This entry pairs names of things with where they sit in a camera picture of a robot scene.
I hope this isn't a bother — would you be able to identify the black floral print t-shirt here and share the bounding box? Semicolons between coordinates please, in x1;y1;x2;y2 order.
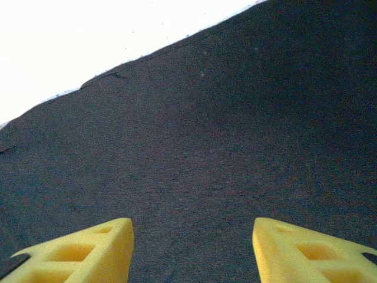
0;0;377;283

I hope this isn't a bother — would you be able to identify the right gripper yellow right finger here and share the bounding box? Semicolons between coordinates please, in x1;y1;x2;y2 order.
252;217;377;283

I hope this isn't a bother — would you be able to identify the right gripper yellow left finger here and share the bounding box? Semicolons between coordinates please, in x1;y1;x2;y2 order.
0;217;135;283

